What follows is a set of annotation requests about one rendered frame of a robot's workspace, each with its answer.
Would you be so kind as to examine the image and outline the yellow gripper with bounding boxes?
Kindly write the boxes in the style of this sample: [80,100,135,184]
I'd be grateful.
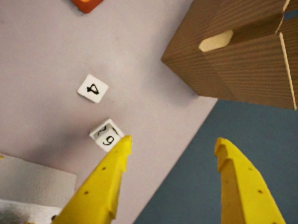
[50,135,285,224]

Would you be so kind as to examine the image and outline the orange digital multimeter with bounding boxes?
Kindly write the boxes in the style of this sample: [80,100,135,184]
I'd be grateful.
[71,0,103,13]

